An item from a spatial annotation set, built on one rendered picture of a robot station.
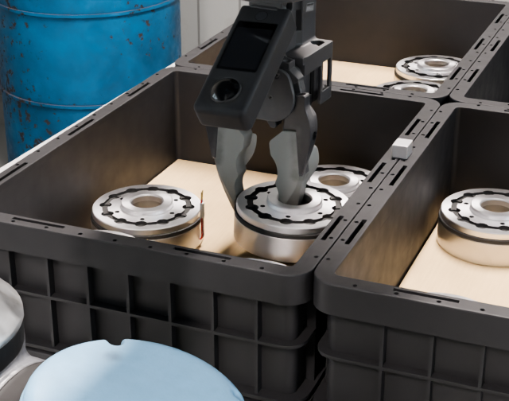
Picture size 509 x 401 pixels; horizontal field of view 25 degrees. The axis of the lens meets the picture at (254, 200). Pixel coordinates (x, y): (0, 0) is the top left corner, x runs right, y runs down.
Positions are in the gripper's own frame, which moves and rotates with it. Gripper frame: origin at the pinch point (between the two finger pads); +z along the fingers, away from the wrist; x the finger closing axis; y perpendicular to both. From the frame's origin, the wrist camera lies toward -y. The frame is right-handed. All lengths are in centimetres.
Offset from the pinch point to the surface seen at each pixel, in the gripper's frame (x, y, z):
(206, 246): 5.4, 0.0, 5.0
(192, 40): 135, 219, 60
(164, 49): 118, 176, 49
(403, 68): 4.6, 48.6, 1.7
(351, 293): -16.5, -18.4, -4.5
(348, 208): -11.2, -6.7, -5.0
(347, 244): -13.6, -12.5, -5.0
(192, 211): 6.8, 0.0, 1.8
